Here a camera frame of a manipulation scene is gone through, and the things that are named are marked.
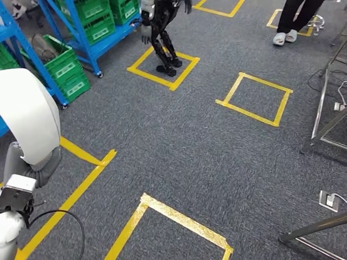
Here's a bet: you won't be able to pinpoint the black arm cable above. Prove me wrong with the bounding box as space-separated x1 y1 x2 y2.
28 209 85 260

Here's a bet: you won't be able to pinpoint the yellow floor tape square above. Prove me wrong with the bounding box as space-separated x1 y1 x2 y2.
104 193 234 260
266 9 315 38
14 136 117 260
215 71 294 128

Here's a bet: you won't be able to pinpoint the black office chair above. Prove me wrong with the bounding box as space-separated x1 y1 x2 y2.
26 6 45 29

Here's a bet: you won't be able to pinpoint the white plug with cable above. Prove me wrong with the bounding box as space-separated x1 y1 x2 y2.
326 192 347 208

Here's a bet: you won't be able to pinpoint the black floor cables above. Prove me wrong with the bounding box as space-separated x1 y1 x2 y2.
307 68 347 106

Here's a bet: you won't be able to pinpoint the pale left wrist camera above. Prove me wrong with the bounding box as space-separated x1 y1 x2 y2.
0 174 37 215

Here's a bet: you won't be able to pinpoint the grey floor socket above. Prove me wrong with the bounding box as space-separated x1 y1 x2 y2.
319 190 339 213

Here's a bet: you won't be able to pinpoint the blue metal shelf rack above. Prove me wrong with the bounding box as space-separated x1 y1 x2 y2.
0 0 68 139
38 0 142 78

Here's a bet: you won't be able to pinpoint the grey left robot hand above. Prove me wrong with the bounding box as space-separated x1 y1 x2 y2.
2 141 62 189

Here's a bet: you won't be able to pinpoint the dark cable bundle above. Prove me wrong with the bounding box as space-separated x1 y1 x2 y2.
30 34 59 64

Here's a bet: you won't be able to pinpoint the chrome metal fitting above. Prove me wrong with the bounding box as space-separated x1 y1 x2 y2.
307 14 325 36

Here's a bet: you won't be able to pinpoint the black humanoid robot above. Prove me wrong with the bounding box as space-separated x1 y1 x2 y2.
140 0 193 77

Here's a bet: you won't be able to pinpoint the white curved plastic part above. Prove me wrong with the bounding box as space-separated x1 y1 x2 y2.
0 68 61 166

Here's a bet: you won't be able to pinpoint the person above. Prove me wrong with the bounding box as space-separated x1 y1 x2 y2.
11 0 39 20
272 0 326 47

